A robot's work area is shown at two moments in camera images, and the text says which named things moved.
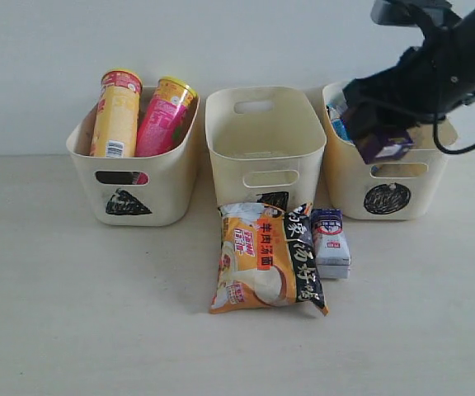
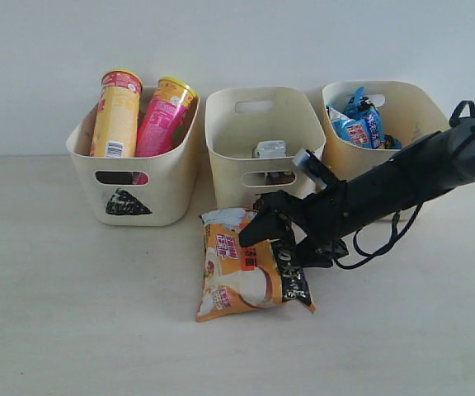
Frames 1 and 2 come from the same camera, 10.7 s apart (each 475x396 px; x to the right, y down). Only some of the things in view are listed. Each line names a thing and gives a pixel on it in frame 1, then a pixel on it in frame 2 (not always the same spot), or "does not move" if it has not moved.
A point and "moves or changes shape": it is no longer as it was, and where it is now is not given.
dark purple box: (384, 146) -> (279, 177)
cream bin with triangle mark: (143, 190) does not move
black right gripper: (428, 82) -> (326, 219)
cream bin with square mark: (263, 139) does not move
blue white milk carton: (331, 251) moves or changes shape
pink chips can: (165, 115) does not move
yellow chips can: (115, 128) does not move
